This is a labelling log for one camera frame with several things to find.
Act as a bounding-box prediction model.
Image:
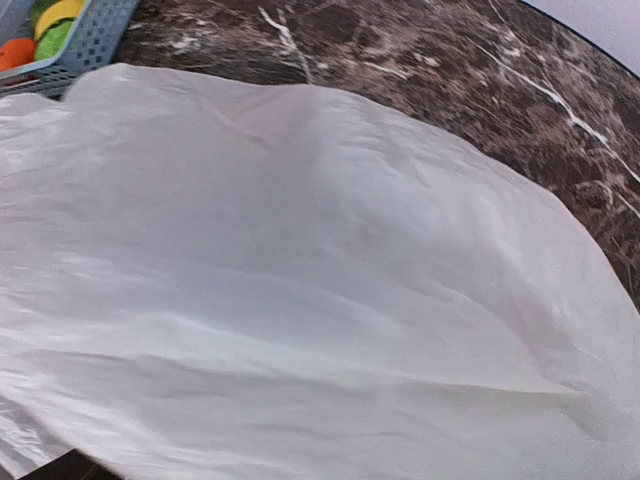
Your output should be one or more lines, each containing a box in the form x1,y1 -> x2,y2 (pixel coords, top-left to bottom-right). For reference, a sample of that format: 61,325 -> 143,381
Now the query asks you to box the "white plastic bag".
1,64 -> 639,479

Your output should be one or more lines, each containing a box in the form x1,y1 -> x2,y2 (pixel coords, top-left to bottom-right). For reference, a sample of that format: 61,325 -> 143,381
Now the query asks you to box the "green fruit with dark patch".
34,19 -> 74,61

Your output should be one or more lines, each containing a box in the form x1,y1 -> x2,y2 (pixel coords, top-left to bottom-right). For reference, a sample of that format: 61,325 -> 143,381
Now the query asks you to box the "orange fruit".
0,38 -> 37,72

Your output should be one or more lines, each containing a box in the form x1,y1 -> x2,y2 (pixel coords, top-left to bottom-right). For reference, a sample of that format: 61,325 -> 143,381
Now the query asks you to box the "light blue plastic basket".
1,0 -> 138,98

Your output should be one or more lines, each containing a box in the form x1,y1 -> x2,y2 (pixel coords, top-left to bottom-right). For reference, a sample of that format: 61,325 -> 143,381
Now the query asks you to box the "yellow lemon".
34,0 -> 85,41

